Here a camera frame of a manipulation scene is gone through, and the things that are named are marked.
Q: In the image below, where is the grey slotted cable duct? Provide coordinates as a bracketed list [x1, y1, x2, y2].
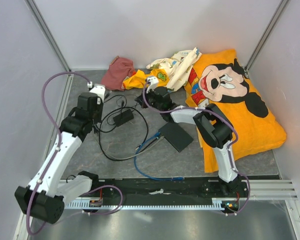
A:
[64, 197, 239, 211]

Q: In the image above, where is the black network switch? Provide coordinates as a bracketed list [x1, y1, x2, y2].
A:
[158, 122, 194, 153]

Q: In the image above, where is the blue ethernet cable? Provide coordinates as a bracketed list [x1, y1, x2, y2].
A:
[133, 133, 185, 181]

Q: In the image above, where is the cream dinosaur print cloth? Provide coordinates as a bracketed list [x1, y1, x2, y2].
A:
[146, 47, 202, 92]

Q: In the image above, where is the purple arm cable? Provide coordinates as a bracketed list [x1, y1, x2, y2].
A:
[142, 82, 251, 218]
[25, 71, 123, 236]

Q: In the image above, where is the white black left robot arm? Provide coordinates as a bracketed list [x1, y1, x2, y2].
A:
[14, 85, 106, 224]

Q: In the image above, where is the orange Mickey Mouse pillow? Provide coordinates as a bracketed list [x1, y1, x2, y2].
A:
[184, 49, 287, 160]

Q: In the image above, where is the maroon red cloth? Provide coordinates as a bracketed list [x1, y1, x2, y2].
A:
[101, 56, 135, 91]

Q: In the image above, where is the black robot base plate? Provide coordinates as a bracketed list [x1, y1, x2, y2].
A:
[91, 177, 248, 205]

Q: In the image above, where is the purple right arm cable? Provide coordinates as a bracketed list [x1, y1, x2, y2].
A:
[142, 82, 251, 218]

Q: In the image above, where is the black power adapter brick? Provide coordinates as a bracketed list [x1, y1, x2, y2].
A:
[112, 109, 134, 127]

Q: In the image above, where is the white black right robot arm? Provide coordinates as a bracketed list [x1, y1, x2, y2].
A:
[135, 86, 241, 197]

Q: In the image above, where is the black barrel plug power cable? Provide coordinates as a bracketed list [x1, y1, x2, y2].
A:
[98, 91, 143, 133]

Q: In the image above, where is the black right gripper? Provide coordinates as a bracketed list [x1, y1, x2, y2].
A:
[135, 86, 163, 111]

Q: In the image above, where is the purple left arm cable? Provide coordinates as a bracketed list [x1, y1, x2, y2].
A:
[25, 71, 123, 236]

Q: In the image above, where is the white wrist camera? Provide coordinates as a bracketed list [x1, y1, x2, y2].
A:
[145, 75, 159, 93]
[87, 81, 106, 102]

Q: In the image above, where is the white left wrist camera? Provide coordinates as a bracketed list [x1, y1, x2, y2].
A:
[87, 81, 106, 102]

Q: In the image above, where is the grey ethernet cable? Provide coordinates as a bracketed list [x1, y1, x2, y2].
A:
[94, 129, 163, 161]

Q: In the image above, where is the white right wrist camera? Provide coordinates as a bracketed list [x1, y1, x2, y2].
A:
[145, 75, 159, 93]

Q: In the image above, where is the aluminium frame rail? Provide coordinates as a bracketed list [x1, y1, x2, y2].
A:
[249, 179, 298, 201]

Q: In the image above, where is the black ethernet cable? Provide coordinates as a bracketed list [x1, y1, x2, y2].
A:
[98, 107, 163, 161]

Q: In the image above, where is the yellow dinosaur garment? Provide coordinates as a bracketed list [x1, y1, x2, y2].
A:
[122, 69, 170, 90]

